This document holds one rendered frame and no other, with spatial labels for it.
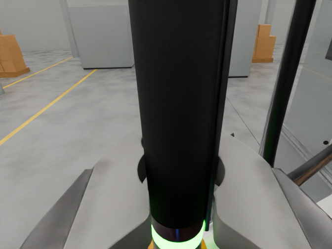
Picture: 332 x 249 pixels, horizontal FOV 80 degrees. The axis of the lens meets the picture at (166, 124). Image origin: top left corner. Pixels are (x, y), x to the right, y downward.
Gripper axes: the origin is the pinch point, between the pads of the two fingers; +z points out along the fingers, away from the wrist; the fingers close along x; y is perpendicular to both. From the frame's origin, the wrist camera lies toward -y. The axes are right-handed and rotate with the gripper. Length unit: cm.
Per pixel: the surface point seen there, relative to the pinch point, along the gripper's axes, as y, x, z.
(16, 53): 91, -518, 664
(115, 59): 128, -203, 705
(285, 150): 72, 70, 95
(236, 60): 110, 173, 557
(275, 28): 86, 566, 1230
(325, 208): 34, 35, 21
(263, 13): 9, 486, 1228
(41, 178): 160, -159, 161
